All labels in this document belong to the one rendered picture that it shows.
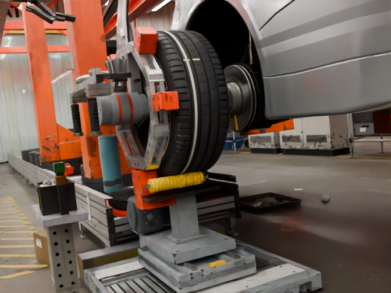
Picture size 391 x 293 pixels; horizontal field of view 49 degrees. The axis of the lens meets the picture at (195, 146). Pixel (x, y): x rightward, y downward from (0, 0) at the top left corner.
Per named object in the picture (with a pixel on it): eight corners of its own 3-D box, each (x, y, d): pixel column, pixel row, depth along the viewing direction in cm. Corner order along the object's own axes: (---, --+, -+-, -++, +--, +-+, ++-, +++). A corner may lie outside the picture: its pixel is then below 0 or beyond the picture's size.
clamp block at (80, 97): (92, 101, 198) (91, 89, 198) (71, 103, 194) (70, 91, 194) (89, 102, 202) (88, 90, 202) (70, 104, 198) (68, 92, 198)
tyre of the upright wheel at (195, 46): (238, 175, 177) (221, 13, 173) (187, 185, 167) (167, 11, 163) (174, 168, 236) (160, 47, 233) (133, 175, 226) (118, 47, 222)
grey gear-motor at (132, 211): (216, 247, 230) (209, 182, 228) (142, 266, 212) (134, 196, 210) (201, 240, 247) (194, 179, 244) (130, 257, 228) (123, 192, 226)
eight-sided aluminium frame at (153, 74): (174, 170, 171) (159, 32, 168) (159, 173, 168) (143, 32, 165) (131, 164, 220) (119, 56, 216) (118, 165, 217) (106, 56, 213)
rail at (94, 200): (124, 235, 240) (119, 196, 238) (107, 239, 236) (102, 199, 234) (55, 189, 461) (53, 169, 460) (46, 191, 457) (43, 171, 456)
